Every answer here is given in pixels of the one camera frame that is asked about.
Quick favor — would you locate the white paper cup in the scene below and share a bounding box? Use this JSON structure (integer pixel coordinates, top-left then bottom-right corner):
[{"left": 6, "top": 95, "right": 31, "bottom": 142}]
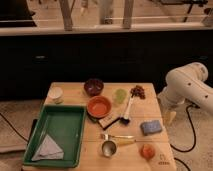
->
[{"left": 48, "top": 87, "right": 63, "bottom": 104}]

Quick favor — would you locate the gold fork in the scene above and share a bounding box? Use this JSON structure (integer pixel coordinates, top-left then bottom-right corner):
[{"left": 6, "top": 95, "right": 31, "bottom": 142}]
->
[{"left": 101, "top": 134, "right": 134, "bottom": 139}]

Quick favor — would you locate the orange fruit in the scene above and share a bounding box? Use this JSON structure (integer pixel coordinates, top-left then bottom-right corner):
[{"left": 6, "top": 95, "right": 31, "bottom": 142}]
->
[{"left": 140, "top": 144, "right": 155, "bottom": 160}]

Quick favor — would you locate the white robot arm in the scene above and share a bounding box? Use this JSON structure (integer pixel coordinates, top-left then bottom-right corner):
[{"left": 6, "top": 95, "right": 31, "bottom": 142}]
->
[{"left": 157, "top": 62, "right": 213, "bottom": 125}]

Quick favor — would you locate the dark maroon bowl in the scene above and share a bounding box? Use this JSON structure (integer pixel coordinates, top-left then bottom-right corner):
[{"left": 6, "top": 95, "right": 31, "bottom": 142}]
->
[{"left": 84, "top": 78, "right": 104, "bottom": 96}]

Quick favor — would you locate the grey folded cloth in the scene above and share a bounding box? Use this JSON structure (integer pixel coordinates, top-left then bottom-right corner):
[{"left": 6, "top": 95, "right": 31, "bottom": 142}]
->
[{"left": 32, "top": 135, "right": 64, "bottom": 161}]

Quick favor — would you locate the green plastic cup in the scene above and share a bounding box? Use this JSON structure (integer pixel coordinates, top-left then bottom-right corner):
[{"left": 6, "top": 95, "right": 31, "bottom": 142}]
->
[{"left": 114, "top": 89, "right": 127, "bottom": 104}]

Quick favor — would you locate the green plastic tray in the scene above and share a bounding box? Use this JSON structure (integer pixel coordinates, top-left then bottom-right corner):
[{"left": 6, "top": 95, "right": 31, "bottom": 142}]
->
[{"left": 23, "top": 105, "right": 86, "bottom": 168}]

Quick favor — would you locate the black cable on right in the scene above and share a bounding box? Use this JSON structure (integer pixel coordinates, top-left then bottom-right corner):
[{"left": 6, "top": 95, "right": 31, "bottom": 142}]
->
[{"left": 169, "top": 104, "right": 198, "bottom": 171}]

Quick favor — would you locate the blue sponge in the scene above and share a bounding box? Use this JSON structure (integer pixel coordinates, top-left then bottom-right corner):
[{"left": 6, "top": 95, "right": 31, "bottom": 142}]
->
[{"left": 140, "top": 120, "right": 162, "bottom": 136}]

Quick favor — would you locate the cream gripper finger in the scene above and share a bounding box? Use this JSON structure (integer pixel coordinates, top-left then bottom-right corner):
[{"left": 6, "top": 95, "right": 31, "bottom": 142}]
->
[{"left": 164, "top": 111, "right": 176, "bottom": 125}]

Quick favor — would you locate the white handled brush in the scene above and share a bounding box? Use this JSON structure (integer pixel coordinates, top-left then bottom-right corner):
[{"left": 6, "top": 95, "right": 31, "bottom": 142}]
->
[{"left": 120, "top": 96, "right": 134, "bottom": 125}]

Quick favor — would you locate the black cable on left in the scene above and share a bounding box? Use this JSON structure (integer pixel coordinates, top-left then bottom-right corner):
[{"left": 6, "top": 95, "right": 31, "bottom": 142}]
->
[{"left": 0, "top": 112, "right": 30, "bottom": 143}]

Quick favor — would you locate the orange bowl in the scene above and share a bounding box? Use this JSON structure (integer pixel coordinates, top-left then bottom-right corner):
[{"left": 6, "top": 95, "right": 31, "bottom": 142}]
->
[{"left": 86, "top": 96, "right": 112, "bottom": 118}]

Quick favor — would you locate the black cable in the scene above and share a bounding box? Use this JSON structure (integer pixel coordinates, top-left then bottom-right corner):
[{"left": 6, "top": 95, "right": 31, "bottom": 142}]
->
[
  {"left": 0, "top": 112, "right": 30, "bottom": 143},
  {"left": 169, "top": 104, "right": 198, "bottom": 171}
]

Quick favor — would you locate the brown dried food pile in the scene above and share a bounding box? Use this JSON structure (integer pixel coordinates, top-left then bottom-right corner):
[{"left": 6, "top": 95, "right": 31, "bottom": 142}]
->
[{"left": 131, "top": 85, "right": 145, "bottom": 99}]

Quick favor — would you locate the metal measuring cup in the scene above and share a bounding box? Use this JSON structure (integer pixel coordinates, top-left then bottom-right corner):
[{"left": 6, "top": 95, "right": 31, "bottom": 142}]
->
[{"left": 101, "top": 139, "right": 135, "bottom": 157}]

